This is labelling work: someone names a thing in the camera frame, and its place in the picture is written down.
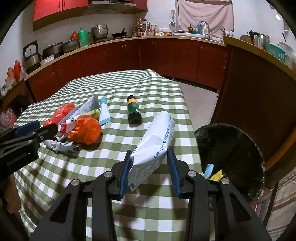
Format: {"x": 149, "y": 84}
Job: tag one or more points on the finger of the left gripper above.
{"x": 20, "y": 131}
{"x": 37, "y": 136}

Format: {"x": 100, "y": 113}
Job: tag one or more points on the red thermos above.
{"x": 74, "y": 35}

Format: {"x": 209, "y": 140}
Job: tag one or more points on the dark red lower cabinets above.
{"x": 257, "y": 90}

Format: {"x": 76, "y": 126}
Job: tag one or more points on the teal plastic basket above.
{"x": 275, "y": 50}

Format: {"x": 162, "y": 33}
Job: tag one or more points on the teal white tube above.
{"x": 104, "y": 112}

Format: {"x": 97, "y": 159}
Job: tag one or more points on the black wok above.
{"x": 121, "y": 34}

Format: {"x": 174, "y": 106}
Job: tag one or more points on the rice cooker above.
{"x": 32, "y": 58}

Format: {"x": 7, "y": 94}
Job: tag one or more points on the silver snack wrapper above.
{"x": 89, "y": 109}

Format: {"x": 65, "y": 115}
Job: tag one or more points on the red upper cabinets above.
{"x": 74, "y": 8}

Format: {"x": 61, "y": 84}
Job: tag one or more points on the sink faucet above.
{"x": 204, "y": 29}

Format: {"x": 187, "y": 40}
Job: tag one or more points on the yellow wrapper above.
{"x": 217, "y": 176}

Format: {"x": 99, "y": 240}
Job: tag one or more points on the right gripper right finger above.
{"x": 234, "y": 218}

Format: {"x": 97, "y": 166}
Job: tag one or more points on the green checkered tablecloth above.
{"x": 152, "y": 211}

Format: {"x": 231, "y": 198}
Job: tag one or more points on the pink window curtain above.
{"x": 217, "y": 14}

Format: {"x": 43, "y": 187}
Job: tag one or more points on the red plastic bag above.
{"x": 59, "y": 114}

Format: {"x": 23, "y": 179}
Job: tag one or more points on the orange plastic bag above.
{"x": 87, "y": 131}

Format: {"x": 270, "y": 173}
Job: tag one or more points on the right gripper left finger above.
{"x": 66, "y": 219}

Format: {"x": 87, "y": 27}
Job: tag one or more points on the green label dark bottle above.
{"x": 133, "y": 111}

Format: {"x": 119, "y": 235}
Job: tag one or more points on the green thermos bottle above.
{"x": 83, "y": 38}

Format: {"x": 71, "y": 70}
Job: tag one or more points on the black trash bin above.
{"x": 235, "y": 153}

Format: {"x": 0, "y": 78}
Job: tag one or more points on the white pouch package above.
{"x": 151, "y": 150}

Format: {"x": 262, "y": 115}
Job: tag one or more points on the range hood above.
{"x": 108, "y": 7}

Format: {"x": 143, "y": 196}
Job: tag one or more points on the striped curtain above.
{"x": 276, "y": 208}

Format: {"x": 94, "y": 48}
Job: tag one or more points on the steel stock pot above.
{"x": 99, "y": 32}

